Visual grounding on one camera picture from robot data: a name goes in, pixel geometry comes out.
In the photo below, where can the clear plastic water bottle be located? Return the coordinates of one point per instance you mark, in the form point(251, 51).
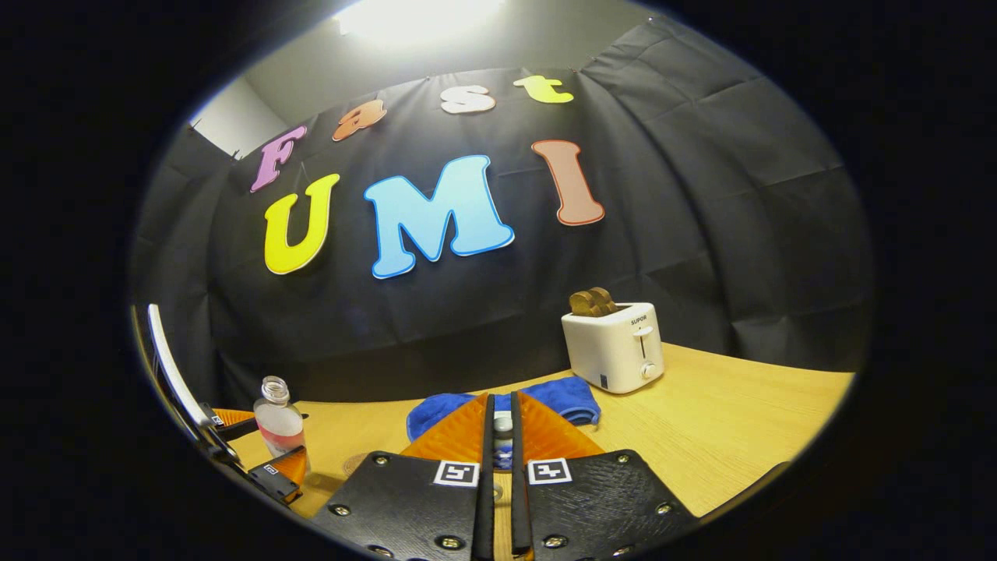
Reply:
point(278, 425)

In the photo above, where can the round brown coaster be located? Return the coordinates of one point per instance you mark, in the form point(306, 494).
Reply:
point(354, 464)

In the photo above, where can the white toaster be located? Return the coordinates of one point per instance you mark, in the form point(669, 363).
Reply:
point(611, 351)

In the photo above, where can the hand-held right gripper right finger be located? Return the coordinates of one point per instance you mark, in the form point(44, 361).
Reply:
point(519, 499)

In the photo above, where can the brown bread slice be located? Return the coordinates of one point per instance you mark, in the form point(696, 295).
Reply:
point(583, 303)
point(604, 298)

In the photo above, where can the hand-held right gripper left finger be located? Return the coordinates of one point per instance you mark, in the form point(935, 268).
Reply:
point(487, 499)

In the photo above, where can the black backdrop cloth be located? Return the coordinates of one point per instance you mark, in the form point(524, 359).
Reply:
point(701, 218)

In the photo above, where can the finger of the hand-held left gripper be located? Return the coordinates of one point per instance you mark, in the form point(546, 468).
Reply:
point(234, 427)
point(273, 471)

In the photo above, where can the white teacup lid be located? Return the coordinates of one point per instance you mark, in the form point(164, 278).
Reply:
point(503, 425)

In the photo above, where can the blue folded towel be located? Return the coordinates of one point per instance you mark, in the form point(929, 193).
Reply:
point(565, 401)

